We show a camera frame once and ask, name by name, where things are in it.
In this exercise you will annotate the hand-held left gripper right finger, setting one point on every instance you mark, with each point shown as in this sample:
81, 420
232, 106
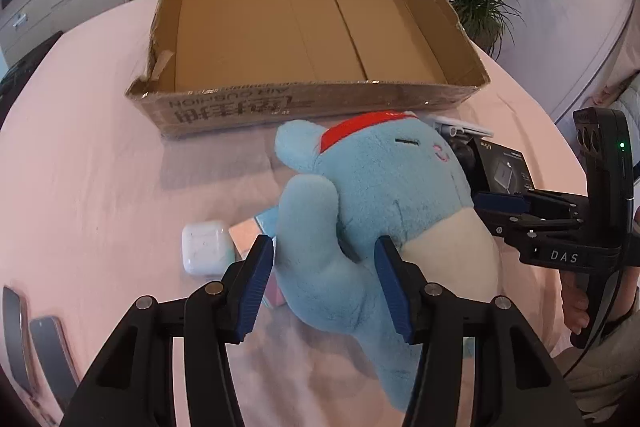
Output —
395, 292

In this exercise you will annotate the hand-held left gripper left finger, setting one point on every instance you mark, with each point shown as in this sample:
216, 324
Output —
257, 287

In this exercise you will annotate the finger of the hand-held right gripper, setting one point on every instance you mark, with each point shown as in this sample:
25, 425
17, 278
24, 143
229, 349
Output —
510, 223
502, 202

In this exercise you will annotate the black product box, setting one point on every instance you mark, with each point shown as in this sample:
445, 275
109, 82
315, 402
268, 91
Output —
505, 172

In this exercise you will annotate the pastel puzzle cube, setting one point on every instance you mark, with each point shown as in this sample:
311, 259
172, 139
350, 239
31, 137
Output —
250, 237

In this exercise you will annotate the white rectangular device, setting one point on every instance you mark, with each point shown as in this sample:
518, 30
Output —
457, 127

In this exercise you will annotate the blue plush toy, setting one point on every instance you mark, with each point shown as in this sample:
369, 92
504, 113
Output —
390, 187

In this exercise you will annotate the brown cardboard box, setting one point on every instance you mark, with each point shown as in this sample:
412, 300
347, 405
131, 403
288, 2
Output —
300, 32

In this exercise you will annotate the person's right forearm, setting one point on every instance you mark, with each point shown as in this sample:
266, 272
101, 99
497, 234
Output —
605, 377

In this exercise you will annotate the person's right hand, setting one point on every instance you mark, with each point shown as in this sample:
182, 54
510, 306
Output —
575, 307

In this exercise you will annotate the white earbuds case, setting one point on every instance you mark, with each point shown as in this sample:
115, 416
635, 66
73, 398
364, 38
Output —
206, 248

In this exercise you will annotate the pink tablecloth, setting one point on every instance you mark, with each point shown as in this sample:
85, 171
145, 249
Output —
100, 157

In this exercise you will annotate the dark smartphone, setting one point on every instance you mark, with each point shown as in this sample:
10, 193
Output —
52, 362
17, 342

